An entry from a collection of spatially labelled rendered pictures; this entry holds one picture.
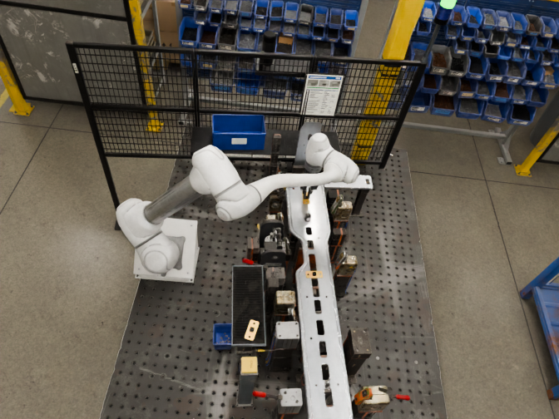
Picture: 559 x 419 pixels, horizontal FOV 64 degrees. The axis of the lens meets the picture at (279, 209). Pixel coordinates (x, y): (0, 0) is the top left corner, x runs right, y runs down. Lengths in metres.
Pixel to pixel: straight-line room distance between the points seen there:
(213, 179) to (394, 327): 1.32
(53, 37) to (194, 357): 2.78
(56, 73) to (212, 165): 2.75
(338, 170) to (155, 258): 0.95
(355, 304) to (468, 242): 1.70
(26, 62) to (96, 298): 2.10
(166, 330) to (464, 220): 2.71
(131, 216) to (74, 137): 2.29
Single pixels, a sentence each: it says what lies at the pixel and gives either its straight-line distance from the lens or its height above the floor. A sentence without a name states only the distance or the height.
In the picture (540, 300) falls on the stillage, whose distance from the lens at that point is 3.76.
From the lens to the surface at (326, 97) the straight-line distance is 2.72.
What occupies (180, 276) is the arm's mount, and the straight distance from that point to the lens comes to 2.49.
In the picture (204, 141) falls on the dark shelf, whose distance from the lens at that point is 2.73.
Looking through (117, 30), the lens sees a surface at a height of 0.95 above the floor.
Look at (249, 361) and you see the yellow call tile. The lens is 1.87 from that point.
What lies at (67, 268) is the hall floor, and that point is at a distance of 3.56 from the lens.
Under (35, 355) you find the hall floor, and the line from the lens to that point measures 3.33.
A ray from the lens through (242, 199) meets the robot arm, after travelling 1.82.
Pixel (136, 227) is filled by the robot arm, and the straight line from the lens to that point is 2.21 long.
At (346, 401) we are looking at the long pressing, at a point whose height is 1.00.
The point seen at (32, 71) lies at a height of 0.46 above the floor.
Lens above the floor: 2.92
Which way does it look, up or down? 52 degrees down
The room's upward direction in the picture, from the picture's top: 9 degrees clockwise
